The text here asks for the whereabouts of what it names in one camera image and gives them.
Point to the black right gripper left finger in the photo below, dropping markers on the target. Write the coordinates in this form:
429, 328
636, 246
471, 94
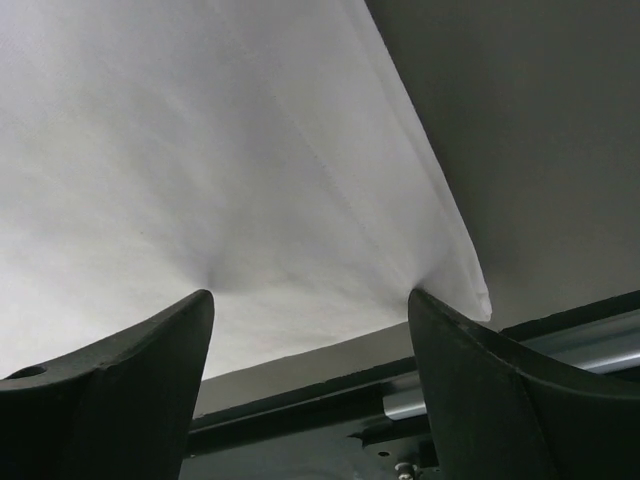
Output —
119, 408

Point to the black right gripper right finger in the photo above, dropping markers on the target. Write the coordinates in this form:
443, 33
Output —
499, 410

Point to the white t-shirt with red print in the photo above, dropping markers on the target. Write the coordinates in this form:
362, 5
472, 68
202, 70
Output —
266, 151

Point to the aluminium rail frame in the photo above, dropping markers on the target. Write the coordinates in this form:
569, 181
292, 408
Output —
608, 346

